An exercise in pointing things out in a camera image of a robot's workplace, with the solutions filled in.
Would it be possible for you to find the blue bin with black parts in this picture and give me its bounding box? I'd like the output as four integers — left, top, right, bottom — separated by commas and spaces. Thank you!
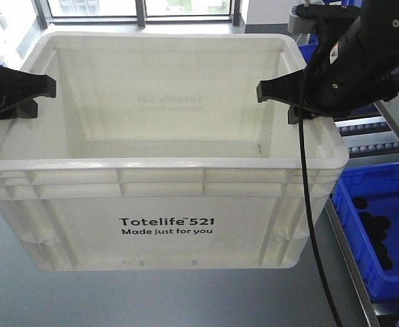
332, 163, 399, 300

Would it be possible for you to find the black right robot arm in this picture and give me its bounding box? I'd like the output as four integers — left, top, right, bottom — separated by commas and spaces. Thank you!
256, 1, 399, 124

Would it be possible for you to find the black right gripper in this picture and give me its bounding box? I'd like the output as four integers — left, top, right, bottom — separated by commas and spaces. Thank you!
256, 27, 398, 124

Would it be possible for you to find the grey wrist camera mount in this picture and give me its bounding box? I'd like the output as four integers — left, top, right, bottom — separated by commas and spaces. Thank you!
287, 6, 316, 34

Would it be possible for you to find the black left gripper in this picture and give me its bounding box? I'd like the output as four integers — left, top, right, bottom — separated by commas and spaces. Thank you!
0, 65, 57, 119

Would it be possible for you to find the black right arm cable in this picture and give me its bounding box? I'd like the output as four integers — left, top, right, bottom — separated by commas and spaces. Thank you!
296, 71, 344, 327

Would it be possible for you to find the white Totelife plastic bin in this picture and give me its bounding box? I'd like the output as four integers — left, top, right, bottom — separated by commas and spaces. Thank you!
0, 31, 351, 272

